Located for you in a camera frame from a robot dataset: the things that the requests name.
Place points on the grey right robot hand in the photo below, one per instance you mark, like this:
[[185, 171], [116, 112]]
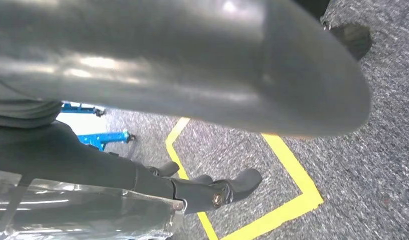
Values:
[[191, 59]]

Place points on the blue metal shelf rack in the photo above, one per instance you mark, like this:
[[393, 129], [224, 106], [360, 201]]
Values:
[[102, 137]]

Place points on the yellow floor tape square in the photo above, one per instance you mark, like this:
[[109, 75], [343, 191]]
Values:
[[290, 165]]

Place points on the black robot foot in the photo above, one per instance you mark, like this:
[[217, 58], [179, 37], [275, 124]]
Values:
[[357, 39]]

